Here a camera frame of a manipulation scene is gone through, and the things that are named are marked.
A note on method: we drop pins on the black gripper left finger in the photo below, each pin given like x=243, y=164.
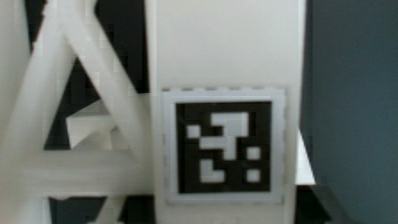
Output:
x=78, y=210

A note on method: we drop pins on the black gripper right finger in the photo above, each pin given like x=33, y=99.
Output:
x=319, y=208

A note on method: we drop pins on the white chair back frame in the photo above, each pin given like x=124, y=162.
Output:
x=191, y=141

